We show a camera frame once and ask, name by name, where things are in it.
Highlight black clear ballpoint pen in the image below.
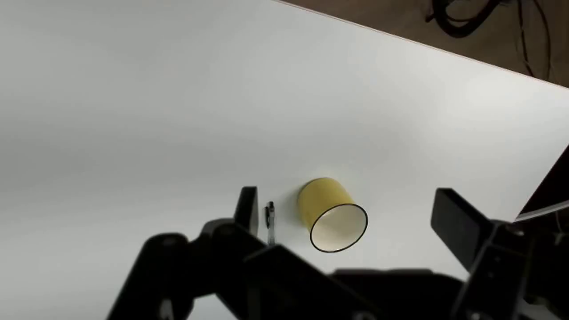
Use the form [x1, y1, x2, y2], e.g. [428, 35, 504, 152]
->
[266, 202, 276, 246]

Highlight yellow ceramic mug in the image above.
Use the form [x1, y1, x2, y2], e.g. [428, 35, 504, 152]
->
[298, 179, 369, 253]

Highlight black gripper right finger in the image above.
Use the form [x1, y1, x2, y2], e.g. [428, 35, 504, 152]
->
[431, 189, 493, 271]

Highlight black cables on floor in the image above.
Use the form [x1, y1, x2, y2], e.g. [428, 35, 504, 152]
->
[426, 0, 556, 81]

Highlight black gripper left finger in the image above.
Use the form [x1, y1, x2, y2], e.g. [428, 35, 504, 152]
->
[234, 187, 259, 235]

